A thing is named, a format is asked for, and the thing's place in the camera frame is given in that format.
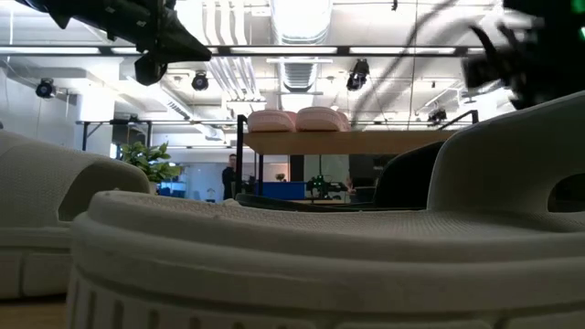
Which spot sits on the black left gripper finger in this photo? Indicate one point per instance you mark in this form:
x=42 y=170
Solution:
x=150 y=68
x=183 y=48

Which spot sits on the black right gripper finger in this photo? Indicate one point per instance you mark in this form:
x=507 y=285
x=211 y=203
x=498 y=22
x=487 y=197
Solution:
x=486 y=73

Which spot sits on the grey slide sandal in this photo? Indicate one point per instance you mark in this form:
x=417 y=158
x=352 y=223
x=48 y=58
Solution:
x=292 y=256
x=36 y=183

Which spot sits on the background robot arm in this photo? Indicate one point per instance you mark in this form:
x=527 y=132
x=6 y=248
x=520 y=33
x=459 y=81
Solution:
x=322 y=185

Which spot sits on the black ceiling spotlight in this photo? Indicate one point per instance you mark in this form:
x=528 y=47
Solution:
x=199 y=81
x=45 y=88
x=358 y=75
x=437 y=115

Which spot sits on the potted green plant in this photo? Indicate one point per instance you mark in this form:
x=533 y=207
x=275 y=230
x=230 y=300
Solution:
x=146 y=160

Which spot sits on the person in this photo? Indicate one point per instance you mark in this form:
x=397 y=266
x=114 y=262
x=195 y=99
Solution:
x=228 y=178

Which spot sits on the blue bin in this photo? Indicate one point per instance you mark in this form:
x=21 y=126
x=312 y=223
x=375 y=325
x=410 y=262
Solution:
x=283 y=191

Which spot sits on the black overhead frame bar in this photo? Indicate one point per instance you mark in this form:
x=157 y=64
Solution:
x=219 y=51

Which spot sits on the black background table frame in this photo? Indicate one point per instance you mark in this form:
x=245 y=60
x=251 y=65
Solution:
x=114 y=122

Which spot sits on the silver ventilation duct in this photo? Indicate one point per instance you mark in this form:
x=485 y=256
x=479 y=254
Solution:
x=299 y=73

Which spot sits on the wooden shelf with black frame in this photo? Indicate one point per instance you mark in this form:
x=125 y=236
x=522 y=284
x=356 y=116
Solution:
x=347 y=142

